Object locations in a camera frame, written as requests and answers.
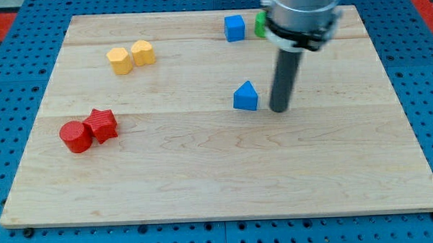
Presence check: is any light wooden board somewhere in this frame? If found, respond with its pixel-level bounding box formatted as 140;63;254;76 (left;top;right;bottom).
0;6;433;229

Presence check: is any green block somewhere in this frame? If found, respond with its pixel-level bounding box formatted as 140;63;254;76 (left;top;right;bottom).
254;11;267;38

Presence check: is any red cylinder block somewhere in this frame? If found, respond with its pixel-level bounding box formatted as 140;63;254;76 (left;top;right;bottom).
59;120;92;153

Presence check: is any yellow hexagon block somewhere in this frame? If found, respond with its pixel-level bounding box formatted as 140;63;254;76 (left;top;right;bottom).
106;48;133;75

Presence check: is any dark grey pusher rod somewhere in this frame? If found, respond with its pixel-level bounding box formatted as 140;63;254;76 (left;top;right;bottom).
268;49;302;113

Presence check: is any red star block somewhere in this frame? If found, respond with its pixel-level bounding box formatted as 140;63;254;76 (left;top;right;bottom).
82;108;118;144

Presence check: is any blue triangle block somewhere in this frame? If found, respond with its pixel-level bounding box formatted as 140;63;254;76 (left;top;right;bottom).
232;81;258;111

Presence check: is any yellow heart block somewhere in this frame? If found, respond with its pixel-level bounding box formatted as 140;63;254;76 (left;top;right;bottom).
131;40;156;66

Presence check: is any blue cube block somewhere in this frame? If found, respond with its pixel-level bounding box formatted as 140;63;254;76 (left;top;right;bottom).
224;14;246;43

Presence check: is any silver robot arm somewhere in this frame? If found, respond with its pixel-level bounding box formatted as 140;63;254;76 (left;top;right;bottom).
261;0;342;53

